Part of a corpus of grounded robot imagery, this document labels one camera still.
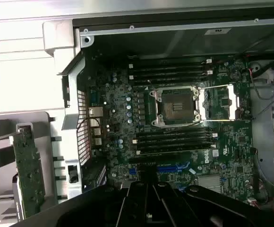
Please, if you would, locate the blue expansion slot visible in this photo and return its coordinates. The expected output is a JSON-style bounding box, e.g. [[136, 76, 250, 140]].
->
[[157, 165, 179, 175]]

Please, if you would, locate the black expansion slot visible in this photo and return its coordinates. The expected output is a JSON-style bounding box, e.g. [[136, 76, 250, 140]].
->
[[129, 157, 192, 164]]

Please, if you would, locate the silver chipset heatsink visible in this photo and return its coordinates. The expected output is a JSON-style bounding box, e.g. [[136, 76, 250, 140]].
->
[[197, 176, 224, 192]]

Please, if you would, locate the black RAM slot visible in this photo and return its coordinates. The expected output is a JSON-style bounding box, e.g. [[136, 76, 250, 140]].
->
[[136, 148, 211, 157], [132, 137, 217, 144], [128, 65, 214, 72], [136, 143, 217, 149], [128, 78, 207, 86], [128, 71, 214, 79], [136, 131, 217, 138], [128, 59, 214, 66]]

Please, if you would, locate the CPU socket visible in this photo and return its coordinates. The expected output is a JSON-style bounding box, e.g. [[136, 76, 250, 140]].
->
[[150, 85, 203, 128]]

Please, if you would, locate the green motherboard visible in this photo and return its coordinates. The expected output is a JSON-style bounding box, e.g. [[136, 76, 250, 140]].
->
[[84, 53, 258, 205]]

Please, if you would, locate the grey parts rack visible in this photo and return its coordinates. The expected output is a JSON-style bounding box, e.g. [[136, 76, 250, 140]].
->
[[0, 111, 67, 227]]

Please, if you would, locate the open black PC case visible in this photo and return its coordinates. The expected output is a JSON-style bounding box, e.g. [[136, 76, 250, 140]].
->
[[42, 17, 274, 206]]

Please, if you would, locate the thin locking lever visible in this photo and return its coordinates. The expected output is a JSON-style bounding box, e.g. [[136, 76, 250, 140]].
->
[[147, 79, 157, 92]]

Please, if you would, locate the metal socket cover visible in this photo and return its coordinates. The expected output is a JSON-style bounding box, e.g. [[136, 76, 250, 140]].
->
[[197, 84, 241, 122]]

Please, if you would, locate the black wire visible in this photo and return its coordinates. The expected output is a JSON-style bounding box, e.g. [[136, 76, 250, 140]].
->
[[252, 58, 274, 78]]

